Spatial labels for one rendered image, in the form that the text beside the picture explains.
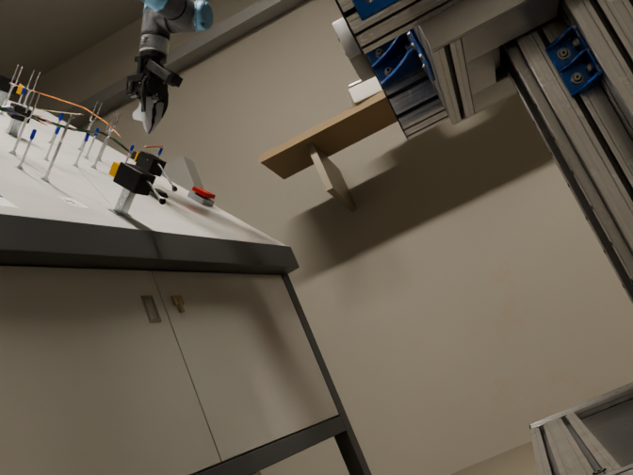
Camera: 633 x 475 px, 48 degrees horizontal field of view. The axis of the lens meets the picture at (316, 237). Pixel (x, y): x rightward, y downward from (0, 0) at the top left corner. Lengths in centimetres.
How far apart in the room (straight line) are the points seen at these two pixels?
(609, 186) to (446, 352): 223
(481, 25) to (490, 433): 242
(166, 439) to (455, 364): 214
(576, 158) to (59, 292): 84
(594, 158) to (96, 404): 85
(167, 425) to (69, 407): 21
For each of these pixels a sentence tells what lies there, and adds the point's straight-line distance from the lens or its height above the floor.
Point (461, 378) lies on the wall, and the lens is 327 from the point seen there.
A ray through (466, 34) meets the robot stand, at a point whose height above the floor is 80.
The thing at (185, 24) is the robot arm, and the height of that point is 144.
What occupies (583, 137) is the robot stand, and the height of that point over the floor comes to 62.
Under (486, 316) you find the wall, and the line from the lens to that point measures 326.
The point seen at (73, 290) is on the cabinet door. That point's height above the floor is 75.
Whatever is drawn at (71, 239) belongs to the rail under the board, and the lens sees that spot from 126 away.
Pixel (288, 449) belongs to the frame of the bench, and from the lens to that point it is 160.
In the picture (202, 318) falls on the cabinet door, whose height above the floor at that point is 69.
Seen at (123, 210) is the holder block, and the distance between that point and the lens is 149.
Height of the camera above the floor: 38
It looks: 14 degrees up
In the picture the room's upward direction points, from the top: 24 degrees counter-clockwise
